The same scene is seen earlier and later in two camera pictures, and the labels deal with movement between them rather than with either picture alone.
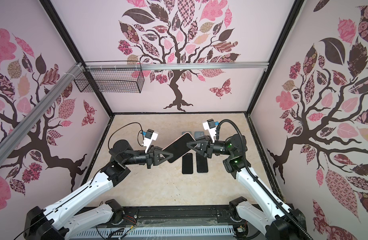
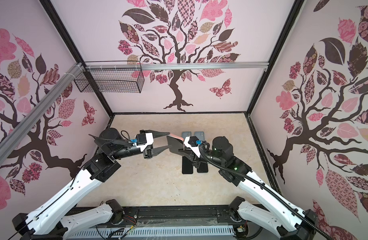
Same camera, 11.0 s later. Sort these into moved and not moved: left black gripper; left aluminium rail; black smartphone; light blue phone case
Moved: left black gripper
Not moved: light blue phone case; left aluminium rail; black smartphone
